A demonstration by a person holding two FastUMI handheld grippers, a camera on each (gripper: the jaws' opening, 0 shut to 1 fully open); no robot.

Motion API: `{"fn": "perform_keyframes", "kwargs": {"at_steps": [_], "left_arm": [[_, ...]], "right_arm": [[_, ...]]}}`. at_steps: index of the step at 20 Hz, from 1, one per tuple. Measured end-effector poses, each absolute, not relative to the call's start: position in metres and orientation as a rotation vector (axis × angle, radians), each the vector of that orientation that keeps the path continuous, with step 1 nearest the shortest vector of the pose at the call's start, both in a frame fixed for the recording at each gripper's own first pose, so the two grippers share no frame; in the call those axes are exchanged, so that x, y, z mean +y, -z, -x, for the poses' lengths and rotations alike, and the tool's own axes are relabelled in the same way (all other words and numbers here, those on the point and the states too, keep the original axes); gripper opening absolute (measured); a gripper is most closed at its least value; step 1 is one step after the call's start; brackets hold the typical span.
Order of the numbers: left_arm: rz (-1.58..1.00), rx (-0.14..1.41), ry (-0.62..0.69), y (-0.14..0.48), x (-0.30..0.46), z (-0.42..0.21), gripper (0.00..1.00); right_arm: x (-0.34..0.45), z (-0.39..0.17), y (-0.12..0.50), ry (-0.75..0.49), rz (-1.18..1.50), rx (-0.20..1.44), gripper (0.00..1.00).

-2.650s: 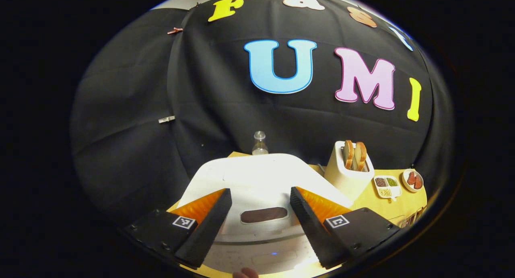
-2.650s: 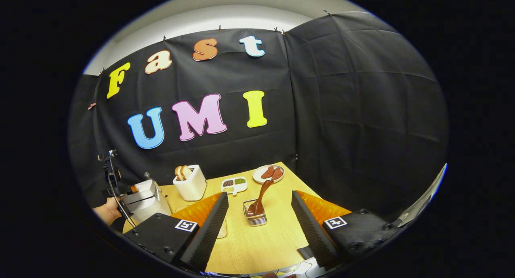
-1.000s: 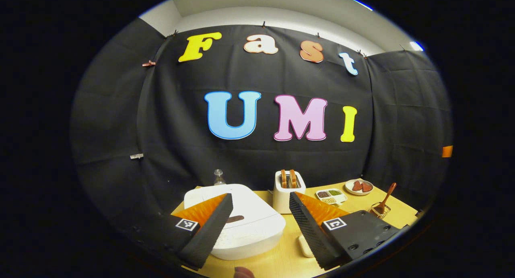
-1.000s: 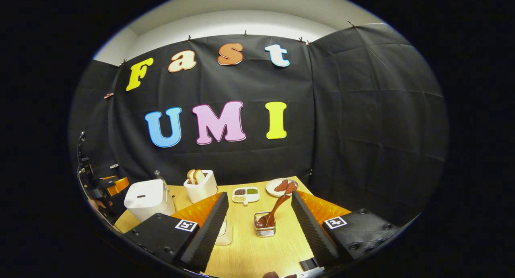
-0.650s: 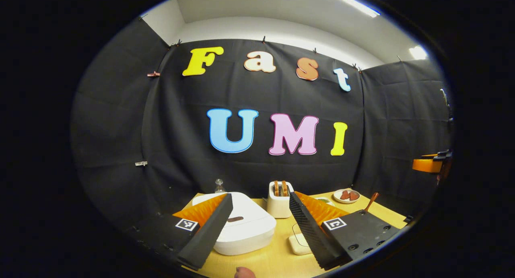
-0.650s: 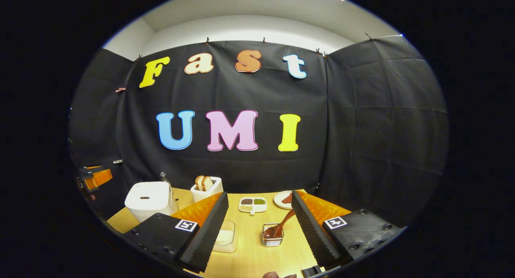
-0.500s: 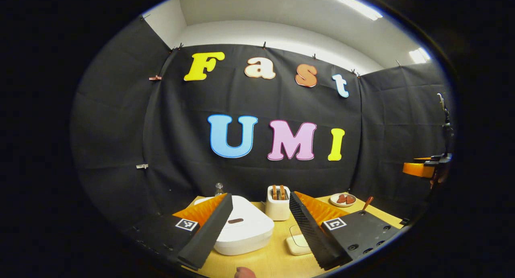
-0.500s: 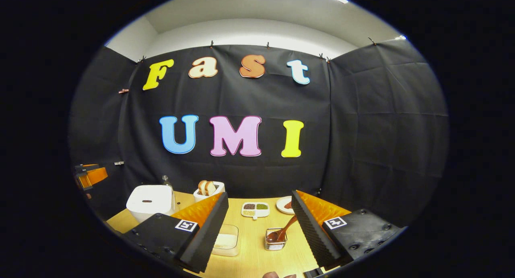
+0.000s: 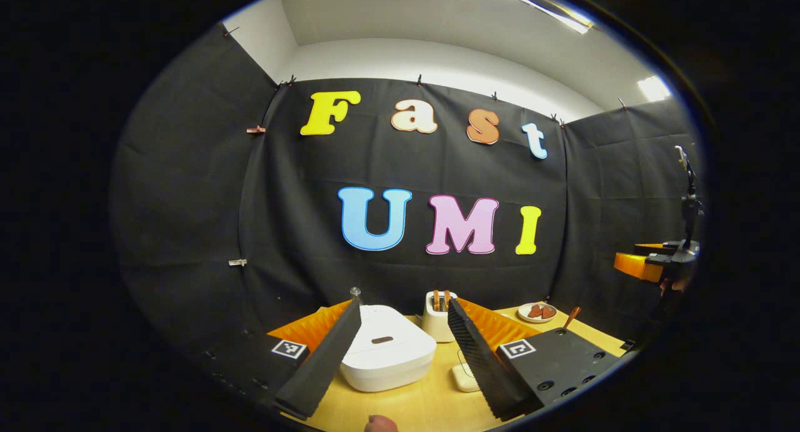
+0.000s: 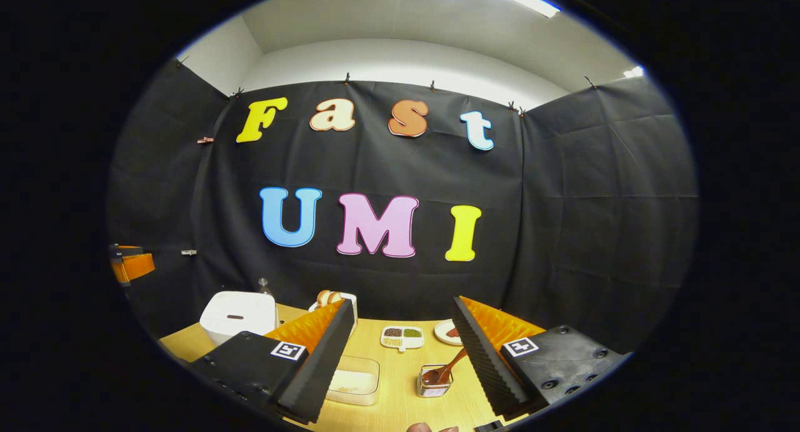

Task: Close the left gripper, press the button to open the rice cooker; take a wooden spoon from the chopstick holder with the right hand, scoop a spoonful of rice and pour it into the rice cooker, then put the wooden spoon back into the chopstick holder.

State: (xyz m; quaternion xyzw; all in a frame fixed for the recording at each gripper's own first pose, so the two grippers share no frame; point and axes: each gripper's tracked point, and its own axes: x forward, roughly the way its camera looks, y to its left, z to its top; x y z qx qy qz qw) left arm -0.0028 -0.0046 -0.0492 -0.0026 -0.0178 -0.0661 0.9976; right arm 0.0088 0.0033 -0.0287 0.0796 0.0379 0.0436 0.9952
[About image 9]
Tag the small ceiling light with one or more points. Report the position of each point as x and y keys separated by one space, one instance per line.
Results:
x=654 y=89

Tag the long ceiling light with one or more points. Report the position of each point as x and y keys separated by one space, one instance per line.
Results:
x=537 y=4

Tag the clear bottle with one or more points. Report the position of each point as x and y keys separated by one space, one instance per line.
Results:
x=355 y=292

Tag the white round plate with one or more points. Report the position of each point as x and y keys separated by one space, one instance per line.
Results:
x=522 y=313

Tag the red sausage slice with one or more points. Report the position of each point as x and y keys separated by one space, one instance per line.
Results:
x=534 y=311
x=547 y=312

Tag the clear box of rice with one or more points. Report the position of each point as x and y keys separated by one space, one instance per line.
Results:
x=464 y=379

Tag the pink cloth clip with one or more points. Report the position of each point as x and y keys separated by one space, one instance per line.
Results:
x=255 y=129

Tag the white cloth clip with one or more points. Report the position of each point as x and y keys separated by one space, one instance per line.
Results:
x=237 y=262

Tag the white toaster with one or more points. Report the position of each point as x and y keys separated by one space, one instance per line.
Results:
x=434 y=327

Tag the white rice cooker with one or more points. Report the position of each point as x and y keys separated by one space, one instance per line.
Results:
x=387 y=357

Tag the toasted bread slice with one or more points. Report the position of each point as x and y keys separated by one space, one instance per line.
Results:
x=436 y=301
x=446 y=298

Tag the brown wooden spoon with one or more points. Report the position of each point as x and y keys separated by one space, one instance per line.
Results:
x=572 y=316

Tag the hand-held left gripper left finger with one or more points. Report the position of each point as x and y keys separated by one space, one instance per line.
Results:
x=328 y=363

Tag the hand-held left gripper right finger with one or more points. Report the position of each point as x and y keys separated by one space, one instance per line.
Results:
x=478 y=363

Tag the black backdrop cloth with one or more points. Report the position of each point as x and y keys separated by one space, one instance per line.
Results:
x=187 y=188

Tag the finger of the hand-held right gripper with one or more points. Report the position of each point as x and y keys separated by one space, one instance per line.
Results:
x=653 y=246
x=637 y=266

